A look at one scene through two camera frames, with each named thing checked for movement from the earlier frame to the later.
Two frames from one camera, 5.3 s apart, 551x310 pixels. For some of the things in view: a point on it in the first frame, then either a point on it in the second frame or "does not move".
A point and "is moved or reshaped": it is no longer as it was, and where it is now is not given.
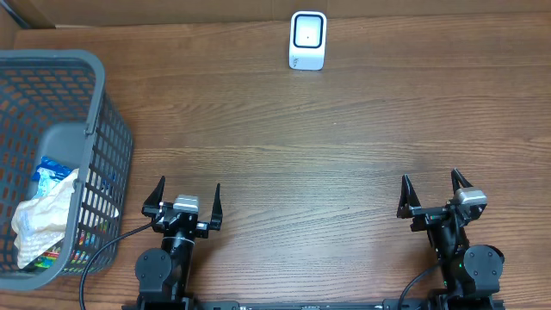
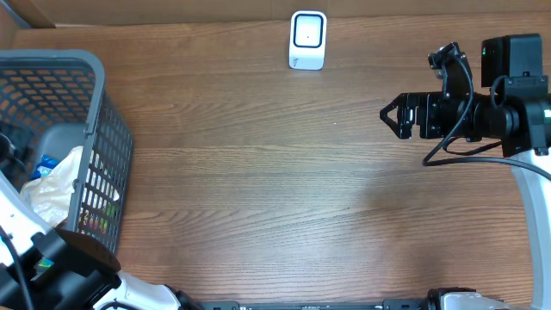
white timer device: [307, 40] does not move
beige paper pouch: [40, 221] is moved or reshaped
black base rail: [455, 304] does not move
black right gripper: [407, 207] → [427, 102]
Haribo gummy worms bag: [78, 257] is moved or reshaped
